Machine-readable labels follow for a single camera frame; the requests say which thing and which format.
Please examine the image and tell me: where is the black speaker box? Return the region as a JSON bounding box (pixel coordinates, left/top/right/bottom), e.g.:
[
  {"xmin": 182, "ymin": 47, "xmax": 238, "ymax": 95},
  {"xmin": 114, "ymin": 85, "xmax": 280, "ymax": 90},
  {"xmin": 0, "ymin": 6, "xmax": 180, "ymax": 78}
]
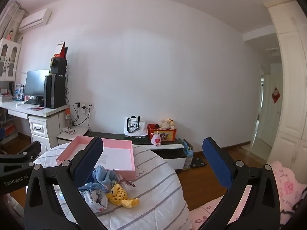
[{"xmin": 49, "ymin": 57, "xmax": 68, "ymax": 76}]

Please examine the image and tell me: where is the cream wardrobe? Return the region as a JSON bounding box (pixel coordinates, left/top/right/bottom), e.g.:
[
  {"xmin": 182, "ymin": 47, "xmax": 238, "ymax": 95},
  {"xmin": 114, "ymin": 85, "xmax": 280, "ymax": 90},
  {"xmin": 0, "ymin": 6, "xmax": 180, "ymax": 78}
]
[{"xmin": 262, "ymin": 0, "xmax": 307, "ymax": 170}]

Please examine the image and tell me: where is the beige plush toy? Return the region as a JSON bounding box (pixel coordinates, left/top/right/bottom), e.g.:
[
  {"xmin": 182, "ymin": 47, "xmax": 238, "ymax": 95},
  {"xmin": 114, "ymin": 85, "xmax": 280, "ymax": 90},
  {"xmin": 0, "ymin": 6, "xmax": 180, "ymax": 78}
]
[{"xmin": 158, "ymin": 118, "xmax": 175, "ymax": 130}]

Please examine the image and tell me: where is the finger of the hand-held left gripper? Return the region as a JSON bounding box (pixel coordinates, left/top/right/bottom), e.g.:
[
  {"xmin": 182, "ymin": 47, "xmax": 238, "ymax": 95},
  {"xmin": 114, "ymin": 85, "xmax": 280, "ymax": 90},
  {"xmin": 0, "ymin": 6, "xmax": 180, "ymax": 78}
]
[{"xmin": 0, "ymin": 140, "xmax": 42, "ymax": 167}]

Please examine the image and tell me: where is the red door ornament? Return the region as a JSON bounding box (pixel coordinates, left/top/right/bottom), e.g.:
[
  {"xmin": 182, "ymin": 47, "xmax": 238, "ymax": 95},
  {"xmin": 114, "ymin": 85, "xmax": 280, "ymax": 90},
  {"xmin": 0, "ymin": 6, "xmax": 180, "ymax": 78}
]
[{"xmin": 271, "ymin": 84, "xmax": 281, "ymax": 104}]

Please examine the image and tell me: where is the pink floral quilt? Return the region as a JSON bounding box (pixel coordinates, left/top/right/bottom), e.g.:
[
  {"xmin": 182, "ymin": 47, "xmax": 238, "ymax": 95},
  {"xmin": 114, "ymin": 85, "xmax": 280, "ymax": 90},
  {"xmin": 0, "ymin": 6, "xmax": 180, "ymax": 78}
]
[{"xmin": 189, "ymin": 160, "xmax": 307, "ymax": 230}]

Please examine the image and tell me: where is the pink plush toy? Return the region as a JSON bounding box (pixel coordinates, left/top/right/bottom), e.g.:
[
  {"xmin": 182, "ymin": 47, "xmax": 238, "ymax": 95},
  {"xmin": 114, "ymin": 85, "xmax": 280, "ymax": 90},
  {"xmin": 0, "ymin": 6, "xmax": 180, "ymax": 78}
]
[{"xmin": 150, "ymin": 131, "xmax": 162, "ymax": 146}]

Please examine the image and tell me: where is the white tote bag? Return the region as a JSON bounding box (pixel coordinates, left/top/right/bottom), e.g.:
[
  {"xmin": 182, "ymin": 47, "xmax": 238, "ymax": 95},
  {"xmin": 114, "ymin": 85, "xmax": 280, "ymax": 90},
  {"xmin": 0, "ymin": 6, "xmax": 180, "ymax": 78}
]
[{"xmin": 123, "ymin": 116, "xmax": 148, "ymax": 137}]

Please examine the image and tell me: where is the beige curtain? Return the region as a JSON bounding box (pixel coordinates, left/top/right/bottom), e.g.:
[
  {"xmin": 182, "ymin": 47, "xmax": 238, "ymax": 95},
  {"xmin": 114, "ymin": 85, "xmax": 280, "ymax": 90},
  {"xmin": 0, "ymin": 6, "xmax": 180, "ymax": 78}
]
[{"xmin": 0, "ymin": 1, "xmax": 24, "ymax": 44}]

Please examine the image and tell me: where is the white air conditioner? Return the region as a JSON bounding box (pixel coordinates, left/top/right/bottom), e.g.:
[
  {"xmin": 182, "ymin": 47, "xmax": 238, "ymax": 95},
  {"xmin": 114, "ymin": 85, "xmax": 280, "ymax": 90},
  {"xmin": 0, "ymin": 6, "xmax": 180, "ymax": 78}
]
[{"xmin": 19, "ymin": 8, "xmax": 53, "ymax": 33}]

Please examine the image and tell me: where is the red and white box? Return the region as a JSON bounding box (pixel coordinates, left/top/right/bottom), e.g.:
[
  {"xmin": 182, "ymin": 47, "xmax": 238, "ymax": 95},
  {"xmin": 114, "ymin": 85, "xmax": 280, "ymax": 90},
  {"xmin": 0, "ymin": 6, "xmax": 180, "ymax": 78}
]
[{"xmin": 53, "ymin": 41, "xmax": 68, "ymax": 59}]

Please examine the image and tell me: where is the blue and white box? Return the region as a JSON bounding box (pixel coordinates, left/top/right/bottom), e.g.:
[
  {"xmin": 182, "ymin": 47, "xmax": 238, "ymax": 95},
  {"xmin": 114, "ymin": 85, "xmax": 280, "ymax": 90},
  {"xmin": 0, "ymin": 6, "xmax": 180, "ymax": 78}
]
[{"xmin": 14, "ymin": 83, "xmax": 24, "ymax": 100}]

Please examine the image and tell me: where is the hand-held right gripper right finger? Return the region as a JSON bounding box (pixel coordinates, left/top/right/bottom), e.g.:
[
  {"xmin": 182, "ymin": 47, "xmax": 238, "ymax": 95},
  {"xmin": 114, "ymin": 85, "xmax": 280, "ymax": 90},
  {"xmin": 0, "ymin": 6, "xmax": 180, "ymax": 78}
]
[{"xmin": 202, "ymin": 137, "xmax": 281, "ymax": 230}]

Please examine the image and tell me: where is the blue packet box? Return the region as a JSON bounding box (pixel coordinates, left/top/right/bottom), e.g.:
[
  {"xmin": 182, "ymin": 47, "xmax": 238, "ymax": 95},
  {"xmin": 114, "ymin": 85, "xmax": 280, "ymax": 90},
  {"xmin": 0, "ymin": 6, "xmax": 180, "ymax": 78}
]
[{"xmin": 183, "ymin": 138, "xmax": 194, "ymax": 170}]

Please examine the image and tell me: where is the white patterned cloth blue ribbon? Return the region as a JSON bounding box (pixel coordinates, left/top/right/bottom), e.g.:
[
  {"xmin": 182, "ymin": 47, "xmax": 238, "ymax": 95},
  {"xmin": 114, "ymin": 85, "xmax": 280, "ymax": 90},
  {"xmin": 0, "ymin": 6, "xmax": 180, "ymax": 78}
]
[{"xmin": 78, "ymin": 183, "xmax": 108, "ymax": 212}]

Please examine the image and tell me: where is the light blue plush cloth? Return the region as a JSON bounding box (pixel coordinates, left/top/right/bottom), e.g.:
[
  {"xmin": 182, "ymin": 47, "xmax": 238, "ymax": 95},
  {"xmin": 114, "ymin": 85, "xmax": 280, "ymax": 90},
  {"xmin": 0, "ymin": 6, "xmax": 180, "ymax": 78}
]
[{"xmin": 87, "ymin": 165, "xmax": 119, "ymax": 190}]

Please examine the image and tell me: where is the white drawer unit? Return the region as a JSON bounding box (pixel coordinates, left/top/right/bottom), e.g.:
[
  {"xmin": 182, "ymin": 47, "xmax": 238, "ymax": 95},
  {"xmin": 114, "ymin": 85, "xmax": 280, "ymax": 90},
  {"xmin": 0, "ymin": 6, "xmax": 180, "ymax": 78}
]
[{"xmin": 27, "ymin": 111, "xmax": 66, "ymax": 150}]

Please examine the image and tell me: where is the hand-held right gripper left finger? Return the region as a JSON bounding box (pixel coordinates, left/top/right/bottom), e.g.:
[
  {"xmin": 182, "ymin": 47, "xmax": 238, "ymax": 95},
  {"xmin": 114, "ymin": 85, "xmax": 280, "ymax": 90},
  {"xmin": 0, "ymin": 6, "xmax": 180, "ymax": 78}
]
[{"xmin": 24, "ymin": 136, "xmax": 108, "ymax": 230}]

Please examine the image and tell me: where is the black computer tower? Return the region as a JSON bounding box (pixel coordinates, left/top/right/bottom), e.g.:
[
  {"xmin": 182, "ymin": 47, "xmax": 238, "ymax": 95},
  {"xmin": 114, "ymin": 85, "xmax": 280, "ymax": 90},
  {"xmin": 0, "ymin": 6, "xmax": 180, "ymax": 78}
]
[{"xmin": 44, "ymin": 74, "xmax": 66, "ymax": 109}]

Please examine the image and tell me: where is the red storage box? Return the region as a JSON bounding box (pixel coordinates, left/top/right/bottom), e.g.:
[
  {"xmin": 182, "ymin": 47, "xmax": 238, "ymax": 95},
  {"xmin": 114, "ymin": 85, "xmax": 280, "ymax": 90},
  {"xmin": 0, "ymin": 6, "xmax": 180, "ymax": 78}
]
[{"xmin": 147, "ymin": 124, "xmax": 177, "ymax": 142}]

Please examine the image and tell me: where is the yellow crochet toy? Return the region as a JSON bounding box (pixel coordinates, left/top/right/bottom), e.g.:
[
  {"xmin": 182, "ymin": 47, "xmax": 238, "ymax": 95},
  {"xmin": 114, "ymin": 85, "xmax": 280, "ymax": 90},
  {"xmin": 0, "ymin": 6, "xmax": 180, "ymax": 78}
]
[{"xmin": 106, "ymin": 183, "xmax": 140, "ymax": 208}]

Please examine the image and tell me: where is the pink cardboard box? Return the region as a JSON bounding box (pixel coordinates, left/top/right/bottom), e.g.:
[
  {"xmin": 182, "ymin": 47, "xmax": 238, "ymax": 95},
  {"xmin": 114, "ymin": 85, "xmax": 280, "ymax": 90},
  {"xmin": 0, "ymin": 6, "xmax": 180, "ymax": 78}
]
[{"xmin": 56, "ymin": 135, "xmax": 136, "ymax": 181}]

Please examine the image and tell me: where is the stack of books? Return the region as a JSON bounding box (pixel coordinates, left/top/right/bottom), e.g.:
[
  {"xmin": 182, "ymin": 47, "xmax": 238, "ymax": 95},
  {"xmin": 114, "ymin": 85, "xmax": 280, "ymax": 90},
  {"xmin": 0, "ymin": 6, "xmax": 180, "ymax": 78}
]
[{"xmin": 0, "ymin": 89, "xmax": 14, "ymax": 102}]

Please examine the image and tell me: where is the black computer monitor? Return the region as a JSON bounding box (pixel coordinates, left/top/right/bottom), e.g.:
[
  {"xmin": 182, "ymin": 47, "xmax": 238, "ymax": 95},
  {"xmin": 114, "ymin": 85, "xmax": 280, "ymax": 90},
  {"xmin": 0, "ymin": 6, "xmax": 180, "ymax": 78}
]
[{"xmin": 23, "ymin": 69, "xmax": 50, "ymax": 101}]

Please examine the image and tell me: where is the black floor scale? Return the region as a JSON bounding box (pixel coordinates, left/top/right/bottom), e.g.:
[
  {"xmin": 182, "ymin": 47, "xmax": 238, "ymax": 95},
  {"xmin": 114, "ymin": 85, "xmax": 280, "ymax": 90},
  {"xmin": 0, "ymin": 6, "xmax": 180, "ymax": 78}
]
[{"xmin": 190, "ymin": 158, "xmax": 207, "ymax": 169}]

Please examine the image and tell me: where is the white door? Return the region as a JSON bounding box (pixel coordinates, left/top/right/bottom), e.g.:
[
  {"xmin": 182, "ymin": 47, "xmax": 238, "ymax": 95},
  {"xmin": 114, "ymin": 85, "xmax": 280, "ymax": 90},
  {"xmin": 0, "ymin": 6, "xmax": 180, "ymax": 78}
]
[{"xmin": 259, "ymin": 65, "xmax": 283, "ymax": 146}]

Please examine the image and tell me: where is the black keyboard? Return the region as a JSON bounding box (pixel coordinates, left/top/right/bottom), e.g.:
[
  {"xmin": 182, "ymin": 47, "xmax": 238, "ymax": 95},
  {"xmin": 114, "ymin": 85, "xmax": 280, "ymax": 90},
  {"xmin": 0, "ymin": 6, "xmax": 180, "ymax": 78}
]
[{"xmin": 24, "ymin": 99, "xmax": 45, "ymax": 106}]

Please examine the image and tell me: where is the black power cable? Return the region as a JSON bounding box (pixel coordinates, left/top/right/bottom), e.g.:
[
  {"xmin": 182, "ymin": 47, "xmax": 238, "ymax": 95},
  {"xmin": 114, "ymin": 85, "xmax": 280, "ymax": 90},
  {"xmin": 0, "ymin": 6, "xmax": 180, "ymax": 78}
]
[{"xmin": 72, "ymin": 103, "xmax": 93, "ymax": 131}]

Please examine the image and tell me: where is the white glass-door cabinet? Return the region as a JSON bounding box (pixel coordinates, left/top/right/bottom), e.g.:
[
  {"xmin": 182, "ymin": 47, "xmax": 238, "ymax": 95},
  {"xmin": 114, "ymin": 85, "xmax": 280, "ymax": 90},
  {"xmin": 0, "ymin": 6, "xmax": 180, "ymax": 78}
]
[{"xmin": 0, "ymin": 38, "xmax": 22, "ymax": 82}]

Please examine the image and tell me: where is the low black white cabinet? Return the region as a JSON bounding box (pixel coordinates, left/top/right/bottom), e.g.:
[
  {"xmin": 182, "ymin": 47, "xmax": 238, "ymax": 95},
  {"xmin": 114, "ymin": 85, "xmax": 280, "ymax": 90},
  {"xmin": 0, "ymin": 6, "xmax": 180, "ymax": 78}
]
[{"xmin": 57, "ymin": 126, "xmax": 192, "ymax": 173}]

